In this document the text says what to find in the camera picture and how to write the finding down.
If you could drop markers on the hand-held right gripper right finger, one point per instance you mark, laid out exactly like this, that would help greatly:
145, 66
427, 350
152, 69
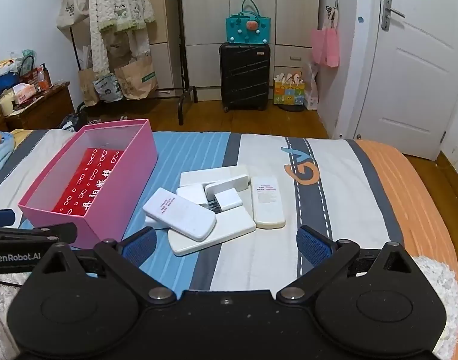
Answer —
311, 246

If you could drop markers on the canvas tote bag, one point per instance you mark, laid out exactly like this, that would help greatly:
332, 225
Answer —
73, 9

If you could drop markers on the white fleece garment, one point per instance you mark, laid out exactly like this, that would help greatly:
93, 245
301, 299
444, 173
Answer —
116, 0

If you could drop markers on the white rectangular device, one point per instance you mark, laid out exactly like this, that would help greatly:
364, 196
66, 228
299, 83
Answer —
206, 174

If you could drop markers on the white door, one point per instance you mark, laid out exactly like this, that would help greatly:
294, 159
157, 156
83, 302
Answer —
412, 82

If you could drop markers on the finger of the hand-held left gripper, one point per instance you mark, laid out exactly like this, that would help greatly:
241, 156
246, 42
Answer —
65, 234
0, 216

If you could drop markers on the red printed paper bag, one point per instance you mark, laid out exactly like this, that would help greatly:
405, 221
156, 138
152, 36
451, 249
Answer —
86, 183

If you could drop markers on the white air conditioner remote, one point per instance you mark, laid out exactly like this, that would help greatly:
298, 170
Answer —
180, 213

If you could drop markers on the colourful gift bag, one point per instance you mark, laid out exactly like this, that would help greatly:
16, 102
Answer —
288, 93

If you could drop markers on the white wardrobe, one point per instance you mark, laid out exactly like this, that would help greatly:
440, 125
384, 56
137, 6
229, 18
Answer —
206, 7

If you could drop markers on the cream air conditioner remote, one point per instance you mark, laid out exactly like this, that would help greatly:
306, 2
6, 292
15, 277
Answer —
268, 204

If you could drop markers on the white printed plastic bag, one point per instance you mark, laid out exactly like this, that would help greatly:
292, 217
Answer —
108, 89

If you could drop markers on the black metal clothes rack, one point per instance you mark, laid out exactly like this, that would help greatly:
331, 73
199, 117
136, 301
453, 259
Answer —
183, 108

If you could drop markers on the tissue box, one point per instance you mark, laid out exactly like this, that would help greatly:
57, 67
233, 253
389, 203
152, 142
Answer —
24, 94

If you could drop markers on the white fluffy blanket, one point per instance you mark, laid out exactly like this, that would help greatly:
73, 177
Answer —
441, 292

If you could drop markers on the black suitcase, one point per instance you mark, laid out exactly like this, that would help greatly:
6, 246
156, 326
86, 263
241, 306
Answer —
244, 78

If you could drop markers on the teal felt bag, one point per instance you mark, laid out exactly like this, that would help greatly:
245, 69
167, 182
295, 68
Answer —
247, 30

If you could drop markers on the large brown paper bag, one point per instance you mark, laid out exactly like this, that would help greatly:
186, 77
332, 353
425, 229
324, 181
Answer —
137, 78

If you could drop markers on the large white device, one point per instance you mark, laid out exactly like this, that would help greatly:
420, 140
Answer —
229, 233

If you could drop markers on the white power adapter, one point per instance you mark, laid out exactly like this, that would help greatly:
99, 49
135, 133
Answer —
229, 199

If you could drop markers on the light blue blanket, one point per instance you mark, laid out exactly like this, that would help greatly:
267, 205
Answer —
0, 157

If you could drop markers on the black bag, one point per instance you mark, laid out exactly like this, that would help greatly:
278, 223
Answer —
73, 123

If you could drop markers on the pink paper bag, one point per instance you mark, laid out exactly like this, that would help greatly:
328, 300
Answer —
318, 47
332, 48

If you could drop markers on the white remote control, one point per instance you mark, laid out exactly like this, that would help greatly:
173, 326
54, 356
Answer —
191, 194
229, 184

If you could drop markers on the blue bag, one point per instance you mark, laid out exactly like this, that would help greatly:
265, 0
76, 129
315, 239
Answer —
5, 85

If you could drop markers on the wooden nightstand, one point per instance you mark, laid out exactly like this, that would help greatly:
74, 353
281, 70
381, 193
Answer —
45, 108

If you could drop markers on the pink cardboard box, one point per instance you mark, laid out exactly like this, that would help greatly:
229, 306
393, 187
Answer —
112, 195

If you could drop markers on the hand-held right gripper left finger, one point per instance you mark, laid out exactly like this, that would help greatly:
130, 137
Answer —
138, 246

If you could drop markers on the small brown paper bag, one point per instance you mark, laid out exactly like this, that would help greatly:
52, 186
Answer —
88, 88

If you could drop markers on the striped bed sheet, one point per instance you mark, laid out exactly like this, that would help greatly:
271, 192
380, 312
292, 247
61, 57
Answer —
251, 262

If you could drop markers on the orange bottle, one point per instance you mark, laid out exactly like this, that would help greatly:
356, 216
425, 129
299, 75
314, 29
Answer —
45, 78

